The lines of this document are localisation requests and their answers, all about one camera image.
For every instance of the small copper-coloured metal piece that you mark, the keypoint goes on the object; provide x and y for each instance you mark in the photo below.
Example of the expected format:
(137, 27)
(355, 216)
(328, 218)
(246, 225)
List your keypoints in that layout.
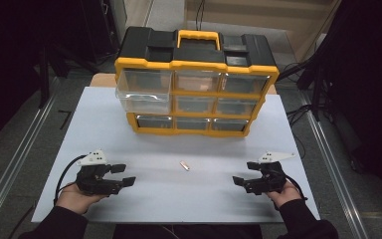
(184, 165)

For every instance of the large clear plastic drawer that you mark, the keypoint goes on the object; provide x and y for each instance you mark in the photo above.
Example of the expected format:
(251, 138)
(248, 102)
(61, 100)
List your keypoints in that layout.
(144, 88)

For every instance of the person's right hand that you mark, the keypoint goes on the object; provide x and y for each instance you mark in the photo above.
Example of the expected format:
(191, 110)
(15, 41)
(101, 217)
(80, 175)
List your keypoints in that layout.
(283, 195)

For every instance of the person's left hand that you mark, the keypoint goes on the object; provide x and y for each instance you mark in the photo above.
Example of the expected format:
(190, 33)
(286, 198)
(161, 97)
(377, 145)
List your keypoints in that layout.
(74, 199)

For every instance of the dark equipment cabinet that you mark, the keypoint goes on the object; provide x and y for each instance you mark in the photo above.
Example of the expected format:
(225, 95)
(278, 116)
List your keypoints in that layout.
(99, 30)

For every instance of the metal floor rail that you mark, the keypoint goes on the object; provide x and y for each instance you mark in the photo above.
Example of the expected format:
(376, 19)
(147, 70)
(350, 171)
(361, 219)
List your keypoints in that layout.
(331, 166)
(16, 159)

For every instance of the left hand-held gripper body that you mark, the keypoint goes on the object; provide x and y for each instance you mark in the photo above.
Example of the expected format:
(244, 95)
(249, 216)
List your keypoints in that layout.
(93, 181)

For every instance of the group of small clear drawers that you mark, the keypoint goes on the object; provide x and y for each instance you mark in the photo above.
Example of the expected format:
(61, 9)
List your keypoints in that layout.
(197, 81)

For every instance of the yellow and black organizer cabinet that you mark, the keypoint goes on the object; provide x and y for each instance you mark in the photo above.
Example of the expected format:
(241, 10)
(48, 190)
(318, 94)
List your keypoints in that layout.
(195, 51)

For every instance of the black stand with legs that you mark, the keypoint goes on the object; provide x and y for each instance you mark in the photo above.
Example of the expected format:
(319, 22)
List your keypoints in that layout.
(316, 86)

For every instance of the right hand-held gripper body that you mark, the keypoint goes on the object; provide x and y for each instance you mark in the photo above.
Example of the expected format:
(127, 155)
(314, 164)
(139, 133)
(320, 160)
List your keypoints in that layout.
(270, 181)

